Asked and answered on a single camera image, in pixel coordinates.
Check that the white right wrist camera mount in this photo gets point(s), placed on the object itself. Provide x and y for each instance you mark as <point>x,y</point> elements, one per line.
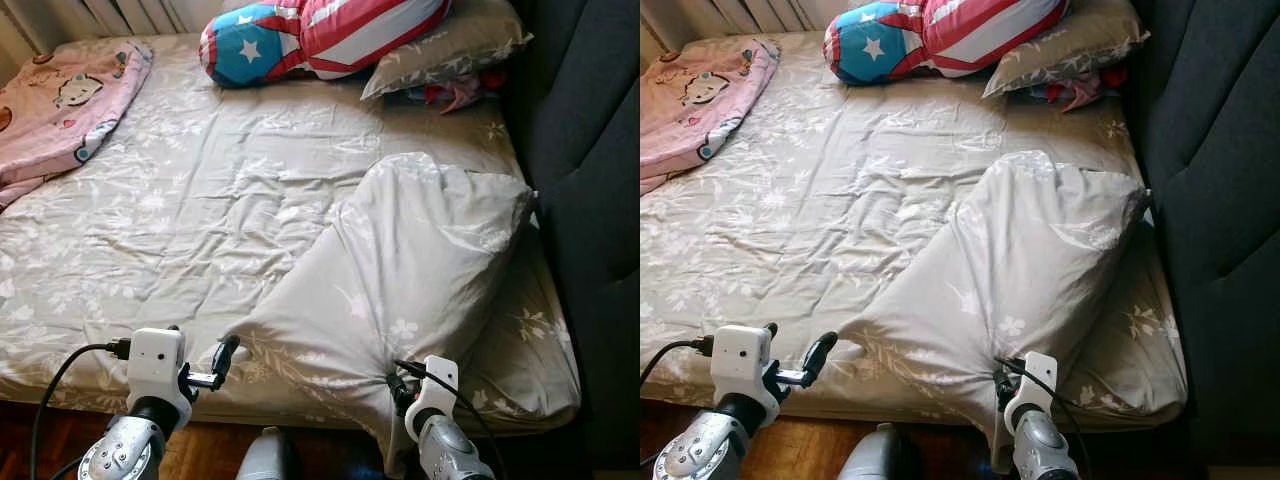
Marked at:
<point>1032,385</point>
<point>432,390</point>

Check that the grey curtain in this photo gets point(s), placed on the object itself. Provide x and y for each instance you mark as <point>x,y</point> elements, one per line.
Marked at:
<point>720,12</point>
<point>120,12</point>

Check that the large grey floral pillow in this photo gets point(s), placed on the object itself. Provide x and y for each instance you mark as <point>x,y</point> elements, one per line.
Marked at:
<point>1040,260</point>
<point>420,260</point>

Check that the dark grey upholstered headboard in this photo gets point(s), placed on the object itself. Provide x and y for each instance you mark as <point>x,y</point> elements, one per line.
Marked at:
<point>590,150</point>
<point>1220,150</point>

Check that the pink cartoon blanket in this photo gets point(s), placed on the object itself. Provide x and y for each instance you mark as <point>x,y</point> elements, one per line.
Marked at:
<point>60,110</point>
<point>700,100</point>

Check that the Captain America print pillow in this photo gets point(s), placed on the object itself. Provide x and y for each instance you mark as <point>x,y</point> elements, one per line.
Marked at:
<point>300,40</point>
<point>920,40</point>

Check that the red and pink cloth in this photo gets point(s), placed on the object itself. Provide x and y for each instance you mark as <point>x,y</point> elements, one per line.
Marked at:
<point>1075,88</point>
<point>455,90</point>

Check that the bed with grey floral sheet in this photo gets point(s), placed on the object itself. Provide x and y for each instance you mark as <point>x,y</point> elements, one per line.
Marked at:
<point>850,200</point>
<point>250,200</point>

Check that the small grey floral pillow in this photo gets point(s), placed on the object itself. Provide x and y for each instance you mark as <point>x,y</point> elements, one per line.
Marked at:
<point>1070,45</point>
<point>450,45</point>

